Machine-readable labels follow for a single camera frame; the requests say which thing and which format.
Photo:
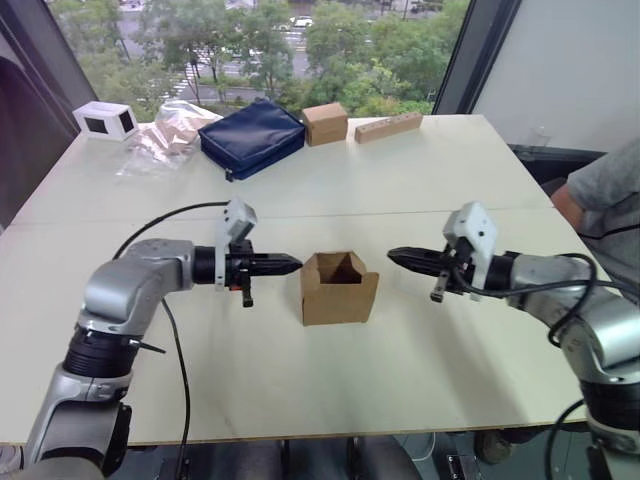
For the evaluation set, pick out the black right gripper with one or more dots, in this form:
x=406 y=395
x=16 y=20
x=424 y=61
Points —
x=462 y=265

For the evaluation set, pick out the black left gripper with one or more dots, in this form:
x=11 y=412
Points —
x=242 y=265

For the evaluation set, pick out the small cardboard box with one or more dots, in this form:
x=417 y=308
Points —
x=335 y=305

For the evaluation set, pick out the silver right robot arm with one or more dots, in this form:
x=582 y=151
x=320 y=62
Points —
x=610 y=335

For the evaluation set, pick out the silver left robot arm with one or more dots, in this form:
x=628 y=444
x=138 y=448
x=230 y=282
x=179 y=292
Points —
x=130 y=285

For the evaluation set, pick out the person's bare forearm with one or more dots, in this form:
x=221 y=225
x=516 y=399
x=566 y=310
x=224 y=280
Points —
x=567 y=205

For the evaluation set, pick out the closed brown cardboard box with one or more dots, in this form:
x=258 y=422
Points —
x=325 y=127

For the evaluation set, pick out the white box with black windows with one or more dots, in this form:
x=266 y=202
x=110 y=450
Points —
x=100 y=108

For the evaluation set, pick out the navy blue zip pouch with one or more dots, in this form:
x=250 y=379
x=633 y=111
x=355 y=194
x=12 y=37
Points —
x=250 y=135

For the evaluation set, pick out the wooden block with holes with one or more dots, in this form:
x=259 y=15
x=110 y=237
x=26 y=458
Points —
x=387 y=129

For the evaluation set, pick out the clear plastic bag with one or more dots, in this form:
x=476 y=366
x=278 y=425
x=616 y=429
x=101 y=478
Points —
x=172 y=135

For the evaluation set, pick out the grey shoe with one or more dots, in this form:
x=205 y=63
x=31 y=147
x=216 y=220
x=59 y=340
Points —
x=492 y=446

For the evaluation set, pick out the person in grey shirt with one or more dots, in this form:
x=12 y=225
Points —
x=612 y=200

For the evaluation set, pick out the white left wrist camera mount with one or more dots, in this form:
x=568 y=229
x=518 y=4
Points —
x=239 y=215

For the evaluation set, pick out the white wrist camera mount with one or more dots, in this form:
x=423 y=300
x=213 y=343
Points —
x=239 y=215
x=475 y=220

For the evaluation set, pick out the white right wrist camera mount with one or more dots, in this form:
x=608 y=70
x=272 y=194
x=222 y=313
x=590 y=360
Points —
x=475 y=220

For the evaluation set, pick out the dark window frame pillar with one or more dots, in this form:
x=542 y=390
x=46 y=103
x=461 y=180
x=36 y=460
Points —
x=475 y=50
x=45 y=45

